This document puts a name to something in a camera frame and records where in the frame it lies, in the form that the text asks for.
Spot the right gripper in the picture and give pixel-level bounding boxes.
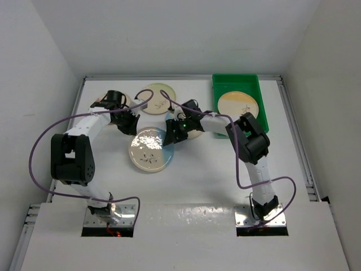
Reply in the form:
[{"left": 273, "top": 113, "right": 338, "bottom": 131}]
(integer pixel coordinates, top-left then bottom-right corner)
[{"left": 164, "top": 117, "right": 193, "bottom": 146}]

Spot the pink cream plate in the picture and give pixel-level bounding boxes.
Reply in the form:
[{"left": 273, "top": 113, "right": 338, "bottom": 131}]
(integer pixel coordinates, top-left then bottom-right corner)
[{"left": 91, "top": 90, "right": 131, "bottom": 113}]

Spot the blue cream plate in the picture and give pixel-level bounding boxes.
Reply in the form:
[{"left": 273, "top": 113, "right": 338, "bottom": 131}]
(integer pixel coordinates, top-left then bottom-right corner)
[
  {"left": 165, "top": 112, "right": 203, "bottom": 139},
  {"left": 128, "top": 126, "right": 174, "bottom": 173}
]

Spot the yellow cream plate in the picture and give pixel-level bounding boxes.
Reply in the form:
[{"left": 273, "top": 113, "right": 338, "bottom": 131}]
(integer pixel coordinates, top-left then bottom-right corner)
[{"left": 217, "top": 91, "right": 259, "bottom": 119}]

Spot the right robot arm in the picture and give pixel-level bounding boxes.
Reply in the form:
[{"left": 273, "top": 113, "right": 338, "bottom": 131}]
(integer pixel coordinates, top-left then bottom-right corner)
[{"left": 163, "top": 99, "right": 279, "bottom": 221}]

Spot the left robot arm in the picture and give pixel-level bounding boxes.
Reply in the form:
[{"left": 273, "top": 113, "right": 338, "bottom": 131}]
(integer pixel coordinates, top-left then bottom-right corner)
[{"left": 50, "top": 90, "right": 147, "bottom": 225}]

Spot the green plastic bin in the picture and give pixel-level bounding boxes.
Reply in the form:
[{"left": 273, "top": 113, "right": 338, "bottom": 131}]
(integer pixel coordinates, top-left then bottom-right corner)
[{"left": 212, "top": 73, "right": 269, "bottom": 133}]

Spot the green cream plate rear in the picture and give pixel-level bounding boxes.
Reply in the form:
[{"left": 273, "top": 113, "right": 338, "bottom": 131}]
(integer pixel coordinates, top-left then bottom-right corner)
[{"left": 143, "top": 82, "right": 177, "bottom": 115}]

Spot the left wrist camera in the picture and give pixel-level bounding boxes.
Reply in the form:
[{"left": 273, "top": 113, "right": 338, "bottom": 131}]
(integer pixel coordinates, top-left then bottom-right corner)
[{"left": 130, "top": 100, "right": 148, "bottom": 116}]

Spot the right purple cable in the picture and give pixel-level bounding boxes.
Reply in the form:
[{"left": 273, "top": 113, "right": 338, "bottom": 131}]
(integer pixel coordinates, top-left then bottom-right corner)
[{"left": 159, "top": 89, "right": 297, "bottom": 231}]

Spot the purple cable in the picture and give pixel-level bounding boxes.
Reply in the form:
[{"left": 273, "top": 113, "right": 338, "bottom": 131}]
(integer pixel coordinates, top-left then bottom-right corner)
[
  {"left": 28, "top": 89, "right": 155, "bottom": 226},
  {"left": 159, "top": 89, "right": 297, "bottom": 231}
]

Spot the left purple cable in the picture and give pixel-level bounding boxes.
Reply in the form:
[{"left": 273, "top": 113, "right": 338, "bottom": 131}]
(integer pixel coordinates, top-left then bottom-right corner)
[{"left": 28, "top": 89, "right": 155, "bottom": 226}]

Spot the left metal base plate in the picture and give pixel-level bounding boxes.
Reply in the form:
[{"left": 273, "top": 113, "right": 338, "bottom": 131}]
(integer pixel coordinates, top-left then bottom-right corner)
[{"left": 83, "top": 203, "right": 136, "bottom": 228}]

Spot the metal base plate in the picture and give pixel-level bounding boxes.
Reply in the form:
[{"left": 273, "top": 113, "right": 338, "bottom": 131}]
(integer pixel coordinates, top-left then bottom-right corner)
[
  {"left": 234, "top": 204, "right": 287, "bottom": 229},
  {"left": 83, "top": 203, "right": 136, "bottom": 228}
]

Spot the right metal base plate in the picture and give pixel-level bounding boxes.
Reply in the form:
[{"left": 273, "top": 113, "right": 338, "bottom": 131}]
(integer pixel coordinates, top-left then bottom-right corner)
[{"left": 234, "top": 204, "right": 287, "bottom": 229}]

